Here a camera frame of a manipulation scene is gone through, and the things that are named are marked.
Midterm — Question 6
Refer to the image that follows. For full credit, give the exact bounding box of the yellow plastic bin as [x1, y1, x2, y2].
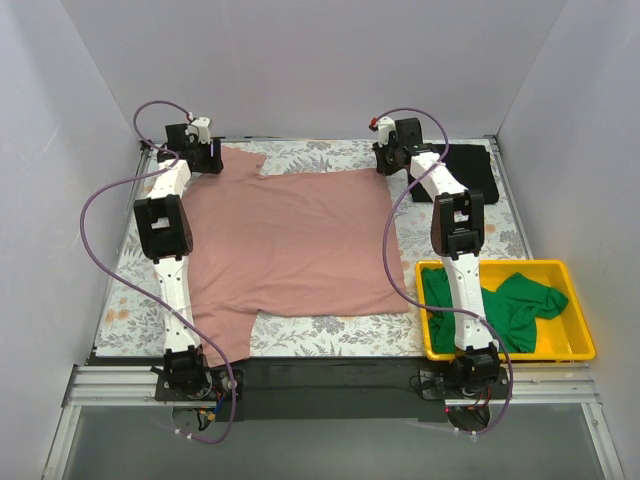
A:
[415, 260, 595, 361]

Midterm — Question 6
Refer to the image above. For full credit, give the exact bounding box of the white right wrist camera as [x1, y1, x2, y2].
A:
[369, 116, 397, 148]

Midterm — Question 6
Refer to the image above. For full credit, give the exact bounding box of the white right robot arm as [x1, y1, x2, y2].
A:
[369, 115, 500, 393]

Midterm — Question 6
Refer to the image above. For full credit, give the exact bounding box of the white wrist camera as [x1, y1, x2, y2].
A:
[369, 116, 397, 148]
[185, 112, 211, 146]

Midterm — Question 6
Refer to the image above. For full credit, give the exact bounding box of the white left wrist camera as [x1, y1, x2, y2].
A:
[185, 112, 211, 146]

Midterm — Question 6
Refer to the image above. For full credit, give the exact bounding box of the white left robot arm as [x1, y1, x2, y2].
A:
[134, 117, 223, 399]

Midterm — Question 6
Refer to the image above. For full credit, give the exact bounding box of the green t shirt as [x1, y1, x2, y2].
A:
[421, 268, 569, 354]

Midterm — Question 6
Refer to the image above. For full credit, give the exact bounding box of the pink t shirt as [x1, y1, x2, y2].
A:
[183, 148, 408, 366]

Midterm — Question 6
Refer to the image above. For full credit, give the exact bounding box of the floral patterned table mat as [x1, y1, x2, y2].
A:
[93, 137, 530, 362]

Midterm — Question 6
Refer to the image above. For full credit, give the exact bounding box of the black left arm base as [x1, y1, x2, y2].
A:
[150, 366, 231, 401]

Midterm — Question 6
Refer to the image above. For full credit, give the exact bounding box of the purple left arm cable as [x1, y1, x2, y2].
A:
[80, 100, 239, 445]

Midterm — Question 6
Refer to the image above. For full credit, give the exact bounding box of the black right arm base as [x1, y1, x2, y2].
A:
[414, 368, 510, 401]

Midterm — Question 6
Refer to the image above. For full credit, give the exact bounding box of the folded black t shirt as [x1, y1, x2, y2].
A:
[410, 143, 501, 206]

